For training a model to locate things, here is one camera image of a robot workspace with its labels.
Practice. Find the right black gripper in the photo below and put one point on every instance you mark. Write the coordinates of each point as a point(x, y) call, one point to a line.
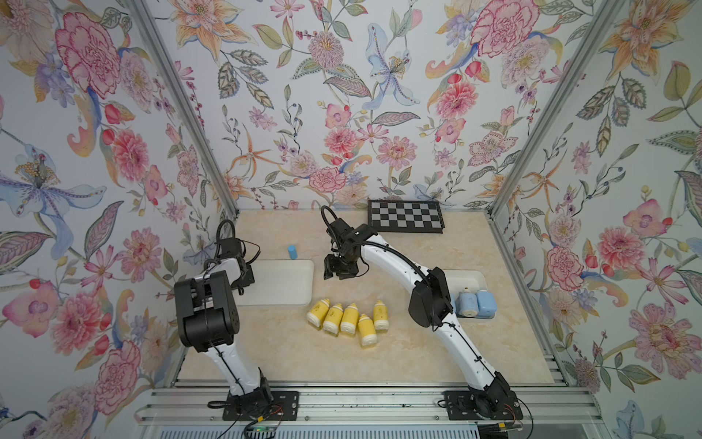
point(329, 267)

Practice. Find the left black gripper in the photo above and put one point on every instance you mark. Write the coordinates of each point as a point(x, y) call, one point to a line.
point(248, 276)

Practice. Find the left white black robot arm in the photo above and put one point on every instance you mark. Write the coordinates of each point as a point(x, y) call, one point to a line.
point(208, 319)

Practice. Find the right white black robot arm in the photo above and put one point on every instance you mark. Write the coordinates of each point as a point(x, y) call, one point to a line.
point(430, 306)

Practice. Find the left white storage tray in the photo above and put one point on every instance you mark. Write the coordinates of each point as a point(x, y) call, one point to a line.
point(278, 283)

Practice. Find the white storage tray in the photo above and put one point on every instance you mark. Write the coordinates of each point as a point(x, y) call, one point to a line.
point(459, 281)
point(278, 283)

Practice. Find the right white storage tray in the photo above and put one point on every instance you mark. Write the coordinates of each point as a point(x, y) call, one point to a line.
point(459, 281)

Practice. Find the black white checkerboard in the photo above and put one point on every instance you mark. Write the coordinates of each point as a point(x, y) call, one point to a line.
point(401, 216)

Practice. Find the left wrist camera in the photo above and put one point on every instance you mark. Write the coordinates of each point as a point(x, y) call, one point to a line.
point(231, 248)

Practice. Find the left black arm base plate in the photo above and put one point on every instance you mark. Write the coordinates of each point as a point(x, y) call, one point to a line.
point(278, 406)

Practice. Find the aluminium mounting rail frame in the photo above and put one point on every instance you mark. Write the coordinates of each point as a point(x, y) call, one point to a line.
point(197, 409)

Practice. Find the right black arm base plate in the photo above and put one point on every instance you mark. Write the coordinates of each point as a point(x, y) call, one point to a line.
point(467, 406)

